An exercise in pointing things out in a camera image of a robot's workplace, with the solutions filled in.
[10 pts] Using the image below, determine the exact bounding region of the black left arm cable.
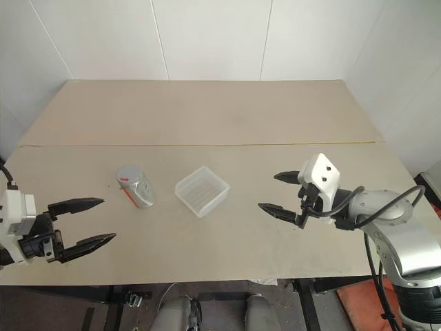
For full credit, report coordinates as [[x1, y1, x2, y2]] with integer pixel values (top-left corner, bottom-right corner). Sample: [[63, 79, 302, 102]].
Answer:
[[0, 161, 19, 191]]

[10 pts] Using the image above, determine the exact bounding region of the black table frame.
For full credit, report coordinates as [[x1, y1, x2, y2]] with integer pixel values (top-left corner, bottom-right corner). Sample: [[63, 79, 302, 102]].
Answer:
[[0, 275, 378, 331]]

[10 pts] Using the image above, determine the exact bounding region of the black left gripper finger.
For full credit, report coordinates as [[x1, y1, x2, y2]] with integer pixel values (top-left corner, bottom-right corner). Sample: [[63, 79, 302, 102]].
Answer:
[[59, 232, 117, 265], [47, 197, 105, 219]]

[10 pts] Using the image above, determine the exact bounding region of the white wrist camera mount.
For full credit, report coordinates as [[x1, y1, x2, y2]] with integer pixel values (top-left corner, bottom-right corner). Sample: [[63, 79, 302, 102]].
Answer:
[[0, 188, 37, 266], [296, 152, 342, 225]]

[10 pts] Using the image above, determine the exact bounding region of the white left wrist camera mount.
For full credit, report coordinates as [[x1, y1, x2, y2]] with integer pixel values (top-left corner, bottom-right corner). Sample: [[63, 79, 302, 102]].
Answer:
[[0, 188, 37, 266]]

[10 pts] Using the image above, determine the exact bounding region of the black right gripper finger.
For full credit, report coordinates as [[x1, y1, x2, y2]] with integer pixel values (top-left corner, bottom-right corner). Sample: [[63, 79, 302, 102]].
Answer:
[[258, 202, 298, 225], [274, 170, 305, 188]]

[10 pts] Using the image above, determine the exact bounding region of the clear plastic tray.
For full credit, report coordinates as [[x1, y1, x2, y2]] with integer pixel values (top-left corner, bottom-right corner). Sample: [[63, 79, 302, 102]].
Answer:
[[174, 165, 231, 219]]

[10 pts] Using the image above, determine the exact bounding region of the thin grey cable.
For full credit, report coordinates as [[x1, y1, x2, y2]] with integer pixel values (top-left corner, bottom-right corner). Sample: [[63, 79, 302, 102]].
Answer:
[[158, 282, 177, 313]]

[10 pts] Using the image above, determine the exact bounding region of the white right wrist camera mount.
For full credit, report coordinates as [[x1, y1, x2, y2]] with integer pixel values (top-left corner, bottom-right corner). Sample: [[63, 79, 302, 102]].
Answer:
[[296, 152, 342, 225]]

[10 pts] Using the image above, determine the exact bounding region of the silver can with red label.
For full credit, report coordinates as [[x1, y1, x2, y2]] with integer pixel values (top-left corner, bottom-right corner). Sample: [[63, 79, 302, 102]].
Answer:
[[116, 164, 156, 210]]

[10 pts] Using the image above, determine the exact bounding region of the orange cloth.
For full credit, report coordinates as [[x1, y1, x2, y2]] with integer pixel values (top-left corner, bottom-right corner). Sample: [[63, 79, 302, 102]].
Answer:
[[336, 275, 398, 331]]

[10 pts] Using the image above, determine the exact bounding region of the small metal clamp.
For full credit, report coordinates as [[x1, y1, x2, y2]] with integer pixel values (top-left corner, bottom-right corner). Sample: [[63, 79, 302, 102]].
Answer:
[[125, 290, 145, 308]]

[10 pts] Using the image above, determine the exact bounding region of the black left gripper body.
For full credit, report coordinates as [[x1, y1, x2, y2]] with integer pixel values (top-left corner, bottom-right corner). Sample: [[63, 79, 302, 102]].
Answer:
[[18, 211, 65, 265]]

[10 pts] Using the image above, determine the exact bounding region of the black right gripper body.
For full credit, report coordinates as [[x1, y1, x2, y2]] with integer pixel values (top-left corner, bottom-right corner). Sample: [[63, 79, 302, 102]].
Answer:
[[295, 183, 327, 230]]

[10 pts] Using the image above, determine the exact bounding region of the grey rounded robot leg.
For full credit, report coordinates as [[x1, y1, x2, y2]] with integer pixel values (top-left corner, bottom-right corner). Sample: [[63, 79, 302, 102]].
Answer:
[[243, 292, 274, 331], [155, 295, 203, 331]]

